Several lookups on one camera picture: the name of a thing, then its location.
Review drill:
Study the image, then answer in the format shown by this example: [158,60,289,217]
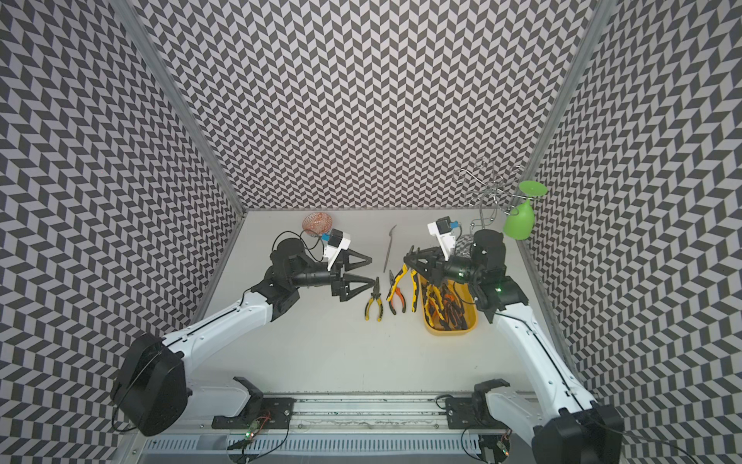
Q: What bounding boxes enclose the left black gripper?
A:
[291,247,375,302]

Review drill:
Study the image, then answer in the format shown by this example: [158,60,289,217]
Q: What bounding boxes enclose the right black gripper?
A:
[403,246,482,288]

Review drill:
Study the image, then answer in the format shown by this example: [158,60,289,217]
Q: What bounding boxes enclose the yellow black pliers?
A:
[386,264,419,315]
[364,278,384,322]

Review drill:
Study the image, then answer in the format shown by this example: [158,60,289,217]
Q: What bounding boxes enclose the orange long nose pliers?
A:
[386,269,407,315]

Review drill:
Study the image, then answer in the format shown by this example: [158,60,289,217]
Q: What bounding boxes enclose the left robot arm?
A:
[111,231,376,437]

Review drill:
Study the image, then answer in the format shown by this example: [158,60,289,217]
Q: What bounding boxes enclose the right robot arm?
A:
[404,229,624,463]

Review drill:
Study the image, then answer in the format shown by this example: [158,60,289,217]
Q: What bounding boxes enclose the yellow combination pliers in box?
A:
[423,284,444,331]

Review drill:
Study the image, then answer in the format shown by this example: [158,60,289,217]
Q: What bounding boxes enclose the yellow plastic storage box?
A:
[417,275,477,336]

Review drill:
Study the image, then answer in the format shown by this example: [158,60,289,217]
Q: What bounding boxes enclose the orange cutter pliers in box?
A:
[441,286,469,331]

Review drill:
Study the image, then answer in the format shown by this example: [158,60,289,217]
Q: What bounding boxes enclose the silver metal fork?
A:
[383,224,397,273]

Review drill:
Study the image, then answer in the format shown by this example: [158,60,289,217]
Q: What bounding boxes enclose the orange patterned small bowl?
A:
[301,212,334,237]

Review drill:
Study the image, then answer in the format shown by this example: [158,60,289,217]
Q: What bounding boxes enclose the green plastic goblet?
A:
[504,180,548,241]

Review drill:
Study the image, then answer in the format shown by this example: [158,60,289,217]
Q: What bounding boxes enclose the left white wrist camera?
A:
[322,229,351,271]

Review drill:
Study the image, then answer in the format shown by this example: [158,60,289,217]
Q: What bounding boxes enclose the chrome wire cup stand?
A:
[454,160,525,256]

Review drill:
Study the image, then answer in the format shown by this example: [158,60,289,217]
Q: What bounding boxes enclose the aluminium front rail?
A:
[124,392,616,436]

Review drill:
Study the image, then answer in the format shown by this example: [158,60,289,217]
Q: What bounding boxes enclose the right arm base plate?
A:
[442,379,510,430]

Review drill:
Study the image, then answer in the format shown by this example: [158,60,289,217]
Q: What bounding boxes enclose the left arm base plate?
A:
[212,376,297,430]

